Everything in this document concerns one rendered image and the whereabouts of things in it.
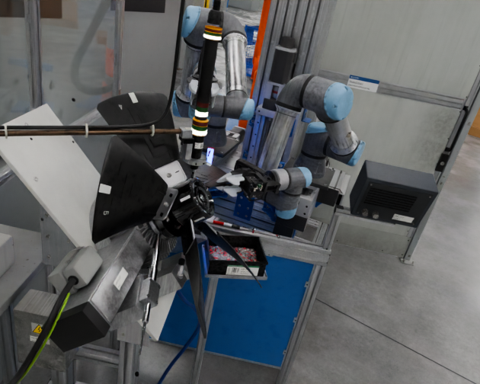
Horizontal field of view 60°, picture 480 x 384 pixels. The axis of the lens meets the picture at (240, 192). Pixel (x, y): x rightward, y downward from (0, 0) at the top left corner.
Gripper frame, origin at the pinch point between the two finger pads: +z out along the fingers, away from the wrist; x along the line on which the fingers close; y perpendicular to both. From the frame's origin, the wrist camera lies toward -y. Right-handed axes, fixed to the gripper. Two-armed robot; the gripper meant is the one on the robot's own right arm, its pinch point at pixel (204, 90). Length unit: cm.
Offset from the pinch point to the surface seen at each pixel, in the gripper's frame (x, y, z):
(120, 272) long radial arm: 14, 37, 31
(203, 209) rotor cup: -3.7, 28.2, 13.0
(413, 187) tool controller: -78, 27, -17
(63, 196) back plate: 32.2, 29.9, 12.3
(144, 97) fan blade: 16.4, 7.2, -10.2
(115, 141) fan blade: 17.3, 7.1, 25.9
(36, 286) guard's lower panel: 64, 115, -48
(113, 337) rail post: 27, 140, -43
